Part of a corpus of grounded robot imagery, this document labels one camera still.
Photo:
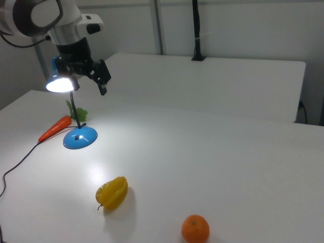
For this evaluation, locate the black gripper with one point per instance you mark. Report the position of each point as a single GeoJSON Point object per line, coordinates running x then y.
{"type": "Point", "coordinates": [76, 55]}

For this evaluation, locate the blue desk lamp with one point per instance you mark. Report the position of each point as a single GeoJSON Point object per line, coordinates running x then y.
{"type": "Point", "coordinates": [81, 139]}

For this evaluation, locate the orange toy carrot green leaves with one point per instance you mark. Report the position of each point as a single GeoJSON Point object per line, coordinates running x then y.
{"type": "Point", "coordinates": [57, 126]}

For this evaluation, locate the white side table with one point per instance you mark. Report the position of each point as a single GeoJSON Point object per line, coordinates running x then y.
{"type": "Point", "coordinates": [202, 86]}

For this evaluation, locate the yellow toy starfruit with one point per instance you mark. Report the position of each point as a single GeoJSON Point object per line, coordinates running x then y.
{"type": "Point", "coordinates": [112, 193]}

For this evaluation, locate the orange toy tangerine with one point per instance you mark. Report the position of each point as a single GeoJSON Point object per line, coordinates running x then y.
{"type": "Point", "coordinates": [195, 229]}

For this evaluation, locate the grey metal partition post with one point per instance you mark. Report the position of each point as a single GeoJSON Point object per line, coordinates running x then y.
{"type": "Point", "coordinates": [157, 25]}
{"type": "Point", "coordinates": [41, 63]}

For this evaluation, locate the black camera pole with clamp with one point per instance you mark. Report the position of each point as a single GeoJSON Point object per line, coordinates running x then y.
{"type": "Point", "coordinates": [197, 25]}

